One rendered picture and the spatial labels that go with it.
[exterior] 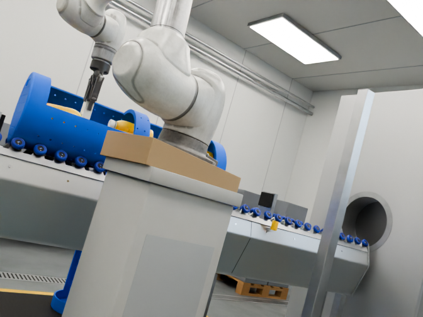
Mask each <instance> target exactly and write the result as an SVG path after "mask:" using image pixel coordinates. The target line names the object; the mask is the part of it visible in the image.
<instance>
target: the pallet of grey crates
mask: <svg viewBox="0 0 423 317"><path fill-rule="evenodd" d="M237 193H239V194H242V195H243V198H242V202H241V205H240V206H242V205H243V204H246V205H248V207H249V208H250V210H251V209H252V208H259V205H258V203H259V198H260V196H261V195H259V194H256V193H253V192H250V191H246V190H243V189H238V191H237ZM307 211H308V208H304V207H302V206H299V205H296V204H293V203H289V202H286V201H281V200H277V201H276V205H275V208H274V213H275V214H280V215H281V216H285V217H290V218H291V219H294V220H295V221H296V220H300V221H302V222H303V226H304V223H305V218H306V216H307ZM216 274H217V273H216ZM226 276H228V277H221V274H218V276H217V280H220V281H229V282H237V287H236V290H235V292H236V293H238V294H240V295H244V296H255V297H262V298H273V299H284V300H286V297H287V294H288V286H289V285H285V284H278V283H273V282H266V281H259V280H255V279H248V278H243V277H236V276H232V275H226ZM250 287H253V288H257V290H256V292H249V290H250ZM270 290H274V291H275V294H269V291H270Z"/></svg>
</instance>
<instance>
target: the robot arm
mask: <svg viewBox="0 0 423 317"><path fill-rule="evenodd" d="M112 1H113V0H57V3H56V8H57V11H58V12H59V15H60V17H61V18H62V19H63V20H64V21H65V22H66V23H68V24H69V25H71V27H73V28H75V29H76V30H77V31H80V32H81V33H83V34H86V35H88V36H90V37H91V38H92V39H93V40H94V41H95V44H94V48H93V52H92V54H91V58H92V61H91V65H90V67H89V68H90V69H91V70H93V72H94V73H93V75H91V77H90V78H89V82H88V85H87V89H86V92H85V95H84V99H83V101H84V102H83V105H82V108H81V112H80V114H82V117H83V118H86V119H88V120H90V117H91V113H92V111H93V107H94V104H95V102H96V101H97V99H98V96H99V92H100V90H101V86H102V83H103V81H104V77H103V75H108V74H109V71H110V66H111V65H112V73H113V77H114V79H115V81H116V83H117V84H118V86H119V87H120V89H121V90H122V91H123V92H124V93H125V94H126V95H127V96H128V97H129V98H130V99H131V100H132V101H133V102H135V103H136V104H138V105H139V106H140V107H142V108H144V109H145V110H147V111H148V112H150V113H152V114H154V115H156V116H159V117H161V118H162V120H163V121H164V126H163V128H162V131H161V133H160V134H159V137H158V140H160V141H162V142H164V143H167V144H169V145H171V146H173V147H176V148H178V149H180V150H182V151H184V152H186V153H188V154H190V155H193V156H195V157H197V158H199V159H201V160H204V161H205V162H208V163H209V164H212V165H214V166H216V167H217V165H218V161H217V160H215V159H214V158H212V157H211V156H209V154H208V153H207V150H208V146H209V144H210V142H211V140H212V138H213V136H214V134H215V131H216V129H217V126H218V123H219V121H220V118H221V115H222V111H223V107H224V104H225V86H224V83H223V82H222V80H221V78H220V77H219V76H218V75H217V74H216V73H214V72H212V71H210V70H208V69H203V68H194V69H191V65H190V57H189V51H190V49H189V46H188V44H187V42H186V40H185V39H184V36H185V33H186V27H187V24H188V19H189V14H190V11H191V5H192V2H193V0H157V1H156V4H155V9H154V13H153V17H152V21H151V24H150V28H147V29H146V30H144V31H142V32H140V33H139V34H138V36H137V37H136V38H132V39H130V40H128V41H126V42H125V43H124V44H123V45H121V44H122V42H123V39H124V36H125V30H126V23H127V22H126V17H125V15H124V14H123V13H121V12H120V11H118V10H116V9H108V10H107V11H105V7H106V6H107V5H108V4H109V3H110V2H112Z"/></svg>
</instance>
